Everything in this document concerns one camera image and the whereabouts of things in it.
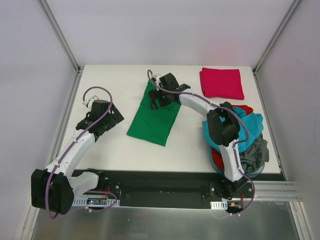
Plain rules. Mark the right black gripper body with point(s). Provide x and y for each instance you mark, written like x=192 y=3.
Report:
x=157 y=94

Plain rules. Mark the red t shirt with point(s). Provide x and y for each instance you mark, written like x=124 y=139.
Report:
x=216 y=159

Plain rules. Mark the grey t shirt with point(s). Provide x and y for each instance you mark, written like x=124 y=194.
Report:
x=253 y=159

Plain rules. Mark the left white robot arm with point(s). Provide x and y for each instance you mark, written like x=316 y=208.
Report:
x=53 y=188

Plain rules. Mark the right white cable duct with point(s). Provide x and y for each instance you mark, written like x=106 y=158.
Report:
x=219 y=205

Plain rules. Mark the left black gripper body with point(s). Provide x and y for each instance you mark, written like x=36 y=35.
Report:
x=114 y=116

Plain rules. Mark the left aluminium frame post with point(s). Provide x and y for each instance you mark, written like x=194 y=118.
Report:
x=59 y=34

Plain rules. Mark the turquoise t shirt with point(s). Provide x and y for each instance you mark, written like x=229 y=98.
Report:
x=253 y=123

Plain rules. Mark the aluminium frame post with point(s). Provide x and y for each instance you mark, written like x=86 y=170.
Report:
x=59 y=34
x=293 y=7

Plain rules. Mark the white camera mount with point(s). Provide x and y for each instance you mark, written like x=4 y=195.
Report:
x=88 y=103
x=156 y=78

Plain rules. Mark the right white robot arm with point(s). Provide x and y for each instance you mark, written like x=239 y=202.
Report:
x=222 y=122

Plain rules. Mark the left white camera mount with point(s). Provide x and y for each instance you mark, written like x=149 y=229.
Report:
x=88 y=103

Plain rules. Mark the folded pink t shirt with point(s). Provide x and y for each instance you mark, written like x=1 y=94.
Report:
x=221 y=83

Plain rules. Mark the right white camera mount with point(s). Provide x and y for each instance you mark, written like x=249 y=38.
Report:
x=156 y=78

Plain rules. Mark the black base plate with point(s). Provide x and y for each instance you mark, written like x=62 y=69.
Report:
x=171 y=200

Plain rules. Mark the right aluminium frame post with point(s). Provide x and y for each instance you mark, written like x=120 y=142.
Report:
x=293 y=7

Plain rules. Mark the green t shirt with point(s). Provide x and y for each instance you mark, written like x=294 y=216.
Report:
x=153 y=126

